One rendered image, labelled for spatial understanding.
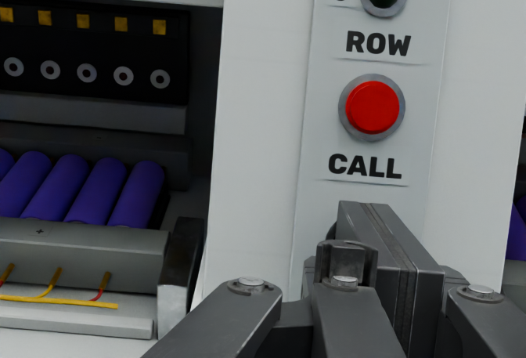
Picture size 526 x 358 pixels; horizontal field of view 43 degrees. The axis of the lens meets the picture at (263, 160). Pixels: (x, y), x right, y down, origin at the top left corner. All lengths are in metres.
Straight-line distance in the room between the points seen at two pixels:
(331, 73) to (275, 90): 0.02
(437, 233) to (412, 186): 0.02
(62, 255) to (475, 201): 0.17
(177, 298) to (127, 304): 0.04
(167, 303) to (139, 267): 0.03
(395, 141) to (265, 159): 0.04
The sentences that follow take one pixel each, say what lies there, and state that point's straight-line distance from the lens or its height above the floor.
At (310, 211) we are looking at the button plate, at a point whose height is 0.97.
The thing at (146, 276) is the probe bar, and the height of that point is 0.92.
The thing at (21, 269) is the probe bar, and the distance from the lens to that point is 0.30.
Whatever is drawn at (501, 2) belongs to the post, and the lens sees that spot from 0.22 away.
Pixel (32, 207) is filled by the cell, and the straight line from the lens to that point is 0.33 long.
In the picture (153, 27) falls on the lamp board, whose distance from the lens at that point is 0.36.
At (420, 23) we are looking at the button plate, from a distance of 0.21.
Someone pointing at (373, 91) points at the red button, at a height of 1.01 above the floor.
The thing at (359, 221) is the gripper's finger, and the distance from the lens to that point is 0.17.
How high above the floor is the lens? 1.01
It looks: 8 degrees down
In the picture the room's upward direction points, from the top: 5 degrees clockwise
